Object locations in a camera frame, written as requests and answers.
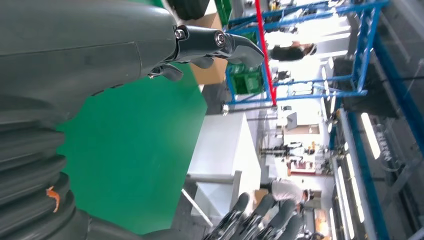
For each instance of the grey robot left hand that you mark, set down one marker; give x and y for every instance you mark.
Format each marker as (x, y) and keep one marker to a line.
(82, 46)

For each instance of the background person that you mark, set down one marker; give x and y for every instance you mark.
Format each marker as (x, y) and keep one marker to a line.
(288, 53)
(286, 192)

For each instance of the large white table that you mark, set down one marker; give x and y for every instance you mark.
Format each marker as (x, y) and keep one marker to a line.
(222, 145)

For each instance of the brown cardboard box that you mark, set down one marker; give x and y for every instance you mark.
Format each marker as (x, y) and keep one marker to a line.
(212, 74)

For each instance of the green plastic crate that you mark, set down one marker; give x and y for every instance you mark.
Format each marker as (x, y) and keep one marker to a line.
(224, 11)
(246, 81)

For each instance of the red horizontal bar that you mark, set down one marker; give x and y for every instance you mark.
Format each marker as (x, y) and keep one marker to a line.
(265, 49)

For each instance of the grey metal table frame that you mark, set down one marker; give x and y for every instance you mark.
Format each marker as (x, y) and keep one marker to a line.
(212, 179)

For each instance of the blue metal frame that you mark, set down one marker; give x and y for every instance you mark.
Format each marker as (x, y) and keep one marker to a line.
(362, 49)

